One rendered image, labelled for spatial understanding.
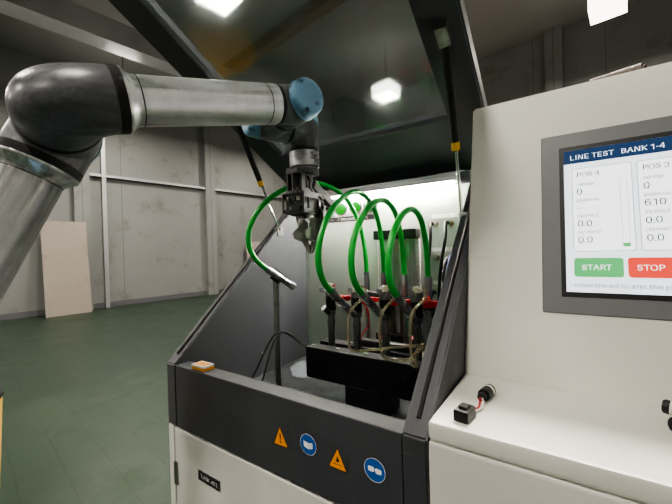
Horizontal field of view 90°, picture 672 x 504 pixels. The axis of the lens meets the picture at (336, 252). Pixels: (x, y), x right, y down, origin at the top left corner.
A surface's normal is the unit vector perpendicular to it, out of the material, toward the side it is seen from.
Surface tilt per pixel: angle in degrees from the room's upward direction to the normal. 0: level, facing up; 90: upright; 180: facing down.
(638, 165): 76
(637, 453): 0
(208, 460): 90
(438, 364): 43
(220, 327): 90
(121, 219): 90
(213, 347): 90
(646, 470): 0
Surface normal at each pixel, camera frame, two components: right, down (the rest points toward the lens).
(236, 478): -0.56, 0.02
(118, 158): 0.75, -0.02
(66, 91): 0.26, 0.15
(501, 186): -0.55, -0.22
